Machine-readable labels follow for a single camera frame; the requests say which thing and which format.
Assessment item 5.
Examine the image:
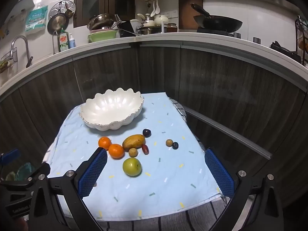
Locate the black white checked cloth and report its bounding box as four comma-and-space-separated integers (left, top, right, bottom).
168, 97, 187, 123

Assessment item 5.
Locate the brown wooden cutting board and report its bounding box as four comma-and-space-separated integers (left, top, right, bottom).
178, 0, 204, 30

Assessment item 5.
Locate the blue bottle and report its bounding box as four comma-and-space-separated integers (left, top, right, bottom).
68, 32, 77, 49

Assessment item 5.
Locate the black wire rack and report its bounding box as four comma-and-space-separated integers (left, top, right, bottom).
295, 16, 308, 68

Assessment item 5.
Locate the light blue patterned cloth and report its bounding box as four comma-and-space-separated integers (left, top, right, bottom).
43, 92, 223, 220

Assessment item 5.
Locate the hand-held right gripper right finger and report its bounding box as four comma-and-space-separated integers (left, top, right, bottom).
204, 147, 285, 231

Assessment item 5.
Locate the teal plastic bag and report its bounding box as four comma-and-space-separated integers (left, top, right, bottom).
5, 162, 36, 181

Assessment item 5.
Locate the white teapot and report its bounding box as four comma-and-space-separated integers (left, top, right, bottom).
154, 14, 169, 26

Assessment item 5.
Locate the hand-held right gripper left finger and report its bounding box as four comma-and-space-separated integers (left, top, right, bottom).
29, 147, 108, 231

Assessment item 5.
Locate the green apple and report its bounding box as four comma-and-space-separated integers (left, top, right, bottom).
123, 157, 142, 177

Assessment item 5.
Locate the steel pot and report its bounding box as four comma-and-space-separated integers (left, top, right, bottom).
137, 25, 162, 35

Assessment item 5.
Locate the wire sink basket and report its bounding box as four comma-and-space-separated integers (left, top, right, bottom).
0, 47, 18, 74

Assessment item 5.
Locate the dark wood window frame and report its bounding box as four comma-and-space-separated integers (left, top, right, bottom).
73, 0, 135, 28

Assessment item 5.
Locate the black metal object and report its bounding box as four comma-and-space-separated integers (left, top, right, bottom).
269, 41, 302, 64

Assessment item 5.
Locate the yellow mango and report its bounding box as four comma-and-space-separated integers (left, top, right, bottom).
122, 134, 146, 150

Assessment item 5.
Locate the green plastic basin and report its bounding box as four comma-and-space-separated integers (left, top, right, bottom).
87, 30, 120, 43

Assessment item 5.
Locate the black pot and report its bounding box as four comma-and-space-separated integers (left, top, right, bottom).
117, 20, 137, 38

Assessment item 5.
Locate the tangerine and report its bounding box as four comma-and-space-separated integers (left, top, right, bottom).
108, 144, 125, 159
98, 137, 112, 150

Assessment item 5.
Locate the white scalloped bowl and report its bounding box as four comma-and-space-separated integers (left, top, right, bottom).
79, 88, 145, 131

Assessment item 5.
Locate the green white plastic pack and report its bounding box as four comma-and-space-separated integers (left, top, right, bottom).
25, 5, 48, 33

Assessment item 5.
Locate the small chrome tap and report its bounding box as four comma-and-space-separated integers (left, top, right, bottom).
52, 30, 60, 54

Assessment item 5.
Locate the chrome kitchen faucet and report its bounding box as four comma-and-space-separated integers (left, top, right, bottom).
11, 36, 33, 68

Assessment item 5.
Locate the white lidded pot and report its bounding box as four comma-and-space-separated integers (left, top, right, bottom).
137, 13, 154, 27

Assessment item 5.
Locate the black wok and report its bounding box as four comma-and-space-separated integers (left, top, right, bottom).
191, 3, 243, 33

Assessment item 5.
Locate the grey striped cloth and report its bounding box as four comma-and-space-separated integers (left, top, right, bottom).
96, 197, 241, 231

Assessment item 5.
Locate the aluminium rail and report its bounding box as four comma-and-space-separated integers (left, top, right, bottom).
184, 107, 272, 160

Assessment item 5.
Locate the dark wood kitchen counter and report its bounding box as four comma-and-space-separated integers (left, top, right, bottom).
0, 32, 308, 212

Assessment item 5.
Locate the hanging steel pan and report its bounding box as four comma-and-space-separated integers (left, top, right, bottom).
47, 13, 70, 34

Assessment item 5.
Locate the steel steamer plate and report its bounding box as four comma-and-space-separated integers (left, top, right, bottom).
49, 0, 75, 21

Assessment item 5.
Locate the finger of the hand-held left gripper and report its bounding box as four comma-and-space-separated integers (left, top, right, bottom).
0, 149, 22, 167
0, 162, 50, 191

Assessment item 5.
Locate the black induction cooker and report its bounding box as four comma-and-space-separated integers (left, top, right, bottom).
197, 28, 241, 38

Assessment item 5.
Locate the green dish soap bottle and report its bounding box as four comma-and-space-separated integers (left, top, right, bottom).
59, 28, 69, 52

